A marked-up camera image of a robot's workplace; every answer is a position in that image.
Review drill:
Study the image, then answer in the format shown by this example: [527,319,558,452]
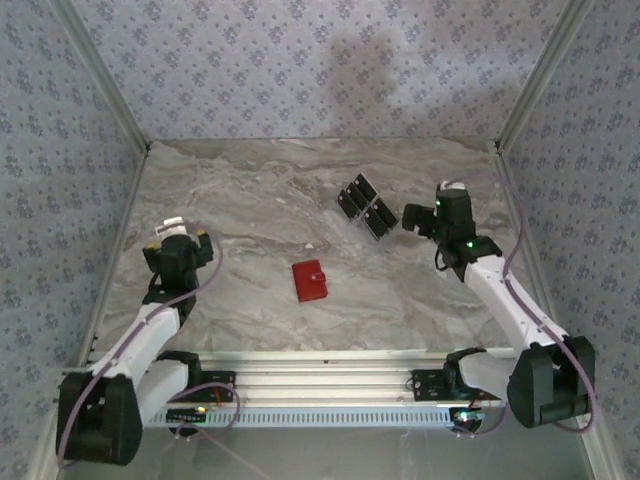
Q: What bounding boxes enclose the red card holder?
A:
[291,259,328,304]

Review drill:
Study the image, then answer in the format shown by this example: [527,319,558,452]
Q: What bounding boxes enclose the small circuit board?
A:
[448,407,487,432]
[166,406,209,424]

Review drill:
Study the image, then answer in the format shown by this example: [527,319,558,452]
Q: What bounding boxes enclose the aluminium front beam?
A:
[52,348,600,407]

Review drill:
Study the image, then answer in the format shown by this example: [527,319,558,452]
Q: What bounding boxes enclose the grey metal panel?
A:
[59,405,601,480]

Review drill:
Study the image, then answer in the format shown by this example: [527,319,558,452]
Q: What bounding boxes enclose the aluminium floor rail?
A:
[79,147,151,369]
[493,142,572,365]

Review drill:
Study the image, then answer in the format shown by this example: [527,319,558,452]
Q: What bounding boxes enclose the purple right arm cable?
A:
[447,172,599,438]

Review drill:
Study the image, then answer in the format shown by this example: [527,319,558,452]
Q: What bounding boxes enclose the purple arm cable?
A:
[447,172,599,438]
[54,230,242,471]

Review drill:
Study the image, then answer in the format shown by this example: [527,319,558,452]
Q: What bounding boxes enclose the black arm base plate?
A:
[192,369,237,403]
[410,368,504,401]

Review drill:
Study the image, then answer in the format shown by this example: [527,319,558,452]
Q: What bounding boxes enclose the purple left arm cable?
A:
[54,230,242,471]

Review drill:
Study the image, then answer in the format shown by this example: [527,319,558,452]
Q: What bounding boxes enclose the aluminium frame post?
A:
[493,0,600,154]

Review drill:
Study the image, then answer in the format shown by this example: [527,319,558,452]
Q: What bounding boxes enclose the grey slotted cable duct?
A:
[144,405,454,430]

